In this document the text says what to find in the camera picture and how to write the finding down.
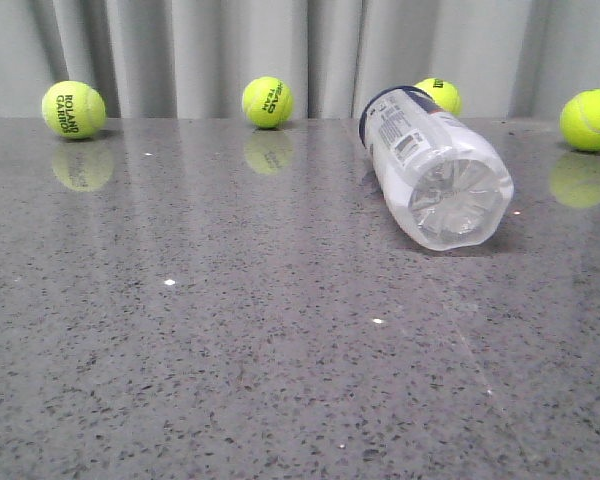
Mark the white blue tennis ball can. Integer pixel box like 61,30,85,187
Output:
359,86,514,251

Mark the Head Team tennis ball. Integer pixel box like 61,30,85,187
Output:
242,76,294,129

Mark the Wilson tennis ball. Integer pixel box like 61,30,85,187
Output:
415,77,462,116

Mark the Roland Garros tennis ball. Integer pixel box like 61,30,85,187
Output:
41,81,107,140

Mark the plain yellow tennis ball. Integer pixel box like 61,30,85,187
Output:
559,89,600,152

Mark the grey curtain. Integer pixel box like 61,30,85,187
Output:
0,1,600,119

